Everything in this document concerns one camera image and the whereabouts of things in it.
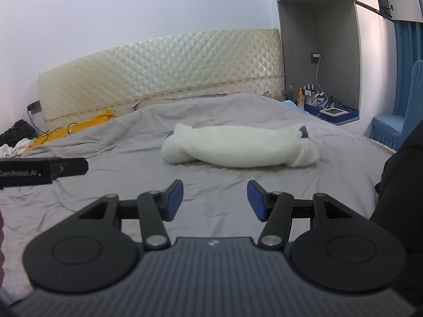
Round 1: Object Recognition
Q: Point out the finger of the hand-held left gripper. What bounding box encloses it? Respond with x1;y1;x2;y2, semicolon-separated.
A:
49;157;89;177

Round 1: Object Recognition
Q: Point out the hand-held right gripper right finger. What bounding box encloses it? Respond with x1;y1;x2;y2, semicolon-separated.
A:
247;180;352;248

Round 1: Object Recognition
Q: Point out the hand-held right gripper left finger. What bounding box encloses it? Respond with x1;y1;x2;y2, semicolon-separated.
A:
79;180;184;251

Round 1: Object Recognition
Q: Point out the white sweater with blue stripes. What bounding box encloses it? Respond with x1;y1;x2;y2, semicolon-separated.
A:
161;123;318;168

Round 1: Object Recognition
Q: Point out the white clothes pile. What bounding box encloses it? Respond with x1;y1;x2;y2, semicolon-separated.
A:
0;138;32;158

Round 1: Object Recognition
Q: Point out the black clothes pile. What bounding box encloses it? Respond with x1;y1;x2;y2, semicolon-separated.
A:
0;119;38;147

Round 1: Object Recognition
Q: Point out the yellow cloth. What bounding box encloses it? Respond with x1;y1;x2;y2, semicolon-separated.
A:
28;108;116;149

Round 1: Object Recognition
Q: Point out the grey bed sheet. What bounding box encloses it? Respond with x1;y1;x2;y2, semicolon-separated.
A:
0;92;397;304

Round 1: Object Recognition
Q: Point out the light blue cloth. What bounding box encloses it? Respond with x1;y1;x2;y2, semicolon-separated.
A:
282;100;313;116

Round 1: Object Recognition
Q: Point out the floral pillow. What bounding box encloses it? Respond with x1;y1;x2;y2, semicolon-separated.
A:
258;89;285;101

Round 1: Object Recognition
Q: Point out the white tablet device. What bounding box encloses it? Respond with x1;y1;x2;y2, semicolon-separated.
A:
320;106;347;118

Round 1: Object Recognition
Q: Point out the row of cosmetic bottles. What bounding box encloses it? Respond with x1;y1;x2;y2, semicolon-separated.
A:
287;83;326;108

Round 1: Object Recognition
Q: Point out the cream quilted headboard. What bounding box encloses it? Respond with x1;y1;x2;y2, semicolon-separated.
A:
37;28;285;131

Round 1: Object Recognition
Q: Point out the blue storage tray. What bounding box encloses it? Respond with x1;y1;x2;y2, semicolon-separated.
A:
304;101;360;125

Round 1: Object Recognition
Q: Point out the person's black jacket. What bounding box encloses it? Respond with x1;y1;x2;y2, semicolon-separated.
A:
368;127;423;304

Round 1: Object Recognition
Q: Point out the blue covered chair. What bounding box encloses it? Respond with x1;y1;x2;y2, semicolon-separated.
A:
369;60;423;151

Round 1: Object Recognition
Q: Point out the blue curtain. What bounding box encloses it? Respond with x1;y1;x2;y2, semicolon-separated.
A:
393;20;423;119

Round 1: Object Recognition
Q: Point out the thin black cable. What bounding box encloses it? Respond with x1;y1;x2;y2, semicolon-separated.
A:
29;122;78;147

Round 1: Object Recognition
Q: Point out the white charging cable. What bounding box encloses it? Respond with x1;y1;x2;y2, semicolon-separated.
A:
315;61;332;106

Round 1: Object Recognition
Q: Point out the grey wall cabinet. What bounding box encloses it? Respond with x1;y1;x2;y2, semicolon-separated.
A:
272;0;423;129

